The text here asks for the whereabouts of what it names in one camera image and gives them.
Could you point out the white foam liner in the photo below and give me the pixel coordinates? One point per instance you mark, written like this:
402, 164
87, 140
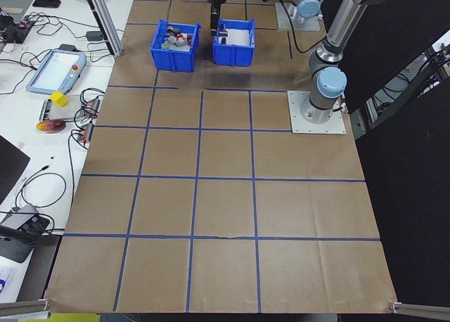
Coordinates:
239, 37

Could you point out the white square base plate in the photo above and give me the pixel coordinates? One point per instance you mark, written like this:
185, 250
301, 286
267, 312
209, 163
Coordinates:
313, 26
299, 125

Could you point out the white paper sheet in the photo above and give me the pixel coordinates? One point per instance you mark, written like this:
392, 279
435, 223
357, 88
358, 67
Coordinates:
7, 278

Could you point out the blue plastic button bin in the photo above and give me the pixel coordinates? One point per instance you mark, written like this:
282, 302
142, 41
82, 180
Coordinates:
175, 60

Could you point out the dark grey device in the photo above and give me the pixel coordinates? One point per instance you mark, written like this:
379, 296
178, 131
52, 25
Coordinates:
12, 250

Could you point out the aluminium profile rail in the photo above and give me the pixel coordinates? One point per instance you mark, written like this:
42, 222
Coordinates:
418, 307
24, 306

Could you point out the dark grey adapter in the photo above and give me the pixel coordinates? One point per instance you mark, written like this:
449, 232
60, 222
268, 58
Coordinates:
68, 48

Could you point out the red mushroom push button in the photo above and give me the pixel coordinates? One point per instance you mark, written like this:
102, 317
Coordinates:
181, 37

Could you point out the black frame cover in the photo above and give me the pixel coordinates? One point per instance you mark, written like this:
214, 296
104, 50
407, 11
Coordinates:
404, 213

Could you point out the yellow cube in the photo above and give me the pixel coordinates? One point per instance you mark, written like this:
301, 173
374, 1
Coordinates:
58, 98

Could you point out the blue plastic parts bin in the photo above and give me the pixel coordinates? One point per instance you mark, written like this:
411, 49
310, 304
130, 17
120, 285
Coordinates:
232, 56

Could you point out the yellow green board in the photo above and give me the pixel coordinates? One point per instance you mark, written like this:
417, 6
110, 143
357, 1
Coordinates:
70, 317

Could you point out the black smartphone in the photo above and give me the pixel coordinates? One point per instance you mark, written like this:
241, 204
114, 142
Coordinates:
46, 3

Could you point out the orange push button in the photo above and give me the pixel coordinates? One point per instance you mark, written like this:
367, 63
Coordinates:
170, 29

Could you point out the black power adapter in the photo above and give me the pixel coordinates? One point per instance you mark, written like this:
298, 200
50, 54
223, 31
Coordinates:
93, 35

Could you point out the black laptop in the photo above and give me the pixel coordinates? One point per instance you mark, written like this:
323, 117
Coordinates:
10, 167

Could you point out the red yellow oval object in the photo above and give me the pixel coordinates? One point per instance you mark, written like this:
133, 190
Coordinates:
51, 126

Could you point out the metal bar frame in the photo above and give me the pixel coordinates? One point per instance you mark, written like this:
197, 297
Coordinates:
372, 112

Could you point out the orange black electronic module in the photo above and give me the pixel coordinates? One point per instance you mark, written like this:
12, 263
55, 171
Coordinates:
92, 105
86, 132

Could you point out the blue grey teach pendant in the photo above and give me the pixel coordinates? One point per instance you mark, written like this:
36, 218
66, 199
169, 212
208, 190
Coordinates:
56, 70

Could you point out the aluminium profile post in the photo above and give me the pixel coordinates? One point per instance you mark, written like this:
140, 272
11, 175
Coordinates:
105, 19

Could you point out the grey hub with adapter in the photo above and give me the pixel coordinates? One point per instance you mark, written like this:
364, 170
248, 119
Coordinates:
19, 218

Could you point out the black boxy component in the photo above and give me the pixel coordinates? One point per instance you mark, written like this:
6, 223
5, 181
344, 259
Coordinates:
222, 39

